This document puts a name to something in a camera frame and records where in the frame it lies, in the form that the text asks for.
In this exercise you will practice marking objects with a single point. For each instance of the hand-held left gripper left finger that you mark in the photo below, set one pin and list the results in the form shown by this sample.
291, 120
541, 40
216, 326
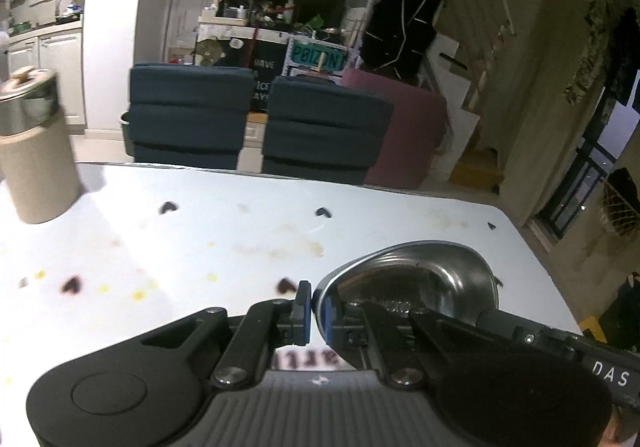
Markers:
301, 322

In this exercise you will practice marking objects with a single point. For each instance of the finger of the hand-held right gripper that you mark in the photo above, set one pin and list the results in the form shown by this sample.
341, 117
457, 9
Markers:
575, 354

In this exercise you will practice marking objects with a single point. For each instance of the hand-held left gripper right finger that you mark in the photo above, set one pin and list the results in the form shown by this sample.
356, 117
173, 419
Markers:
327, 324

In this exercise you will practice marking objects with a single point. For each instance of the round steel bowl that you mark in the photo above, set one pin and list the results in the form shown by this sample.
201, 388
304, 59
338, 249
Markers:
425, 272

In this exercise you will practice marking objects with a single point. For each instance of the net basket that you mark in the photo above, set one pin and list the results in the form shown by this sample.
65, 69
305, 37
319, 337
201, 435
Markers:
622, 202

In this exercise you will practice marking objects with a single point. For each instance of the dark blue chair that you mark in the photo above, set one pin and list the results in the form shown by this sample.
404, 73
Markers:
187, 117
325, 132

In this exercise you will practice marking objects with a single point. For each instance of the staircase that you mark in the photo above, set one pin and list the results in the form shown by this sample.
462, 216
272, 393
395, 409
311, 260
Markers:
465, 127

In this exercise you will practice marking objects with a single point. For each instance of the black printed cabinet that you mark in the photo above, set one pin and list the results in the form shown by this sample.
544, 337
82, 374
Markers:
265, 77

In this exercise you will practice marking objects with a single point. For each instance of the teal sign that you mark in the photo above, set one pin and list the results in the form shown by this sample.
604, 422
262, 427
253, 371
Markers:
315, 57

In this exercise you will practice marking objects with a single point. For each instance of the patterned curtain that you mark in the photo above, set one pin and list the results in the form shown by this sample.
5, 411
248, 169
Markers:
592, 57

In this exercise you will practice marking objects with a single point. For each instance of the black vest with white trim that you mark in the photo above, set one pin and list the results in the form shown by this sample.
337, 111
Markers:
400, 27

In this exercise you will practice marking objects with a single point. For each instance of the beige thermos jug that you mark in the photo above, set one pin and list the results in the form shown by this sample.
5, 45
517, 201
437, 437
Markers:
40, 162

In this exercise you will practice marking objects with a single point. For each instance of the white shelf rack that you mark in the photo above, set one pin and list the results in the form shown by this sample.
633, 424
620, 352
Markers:
225, 7

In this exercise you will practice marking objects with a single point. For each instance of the white kitchen cabinet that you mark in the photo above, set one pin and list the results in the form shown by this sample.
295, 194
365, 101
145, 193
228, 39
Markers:
55, 57

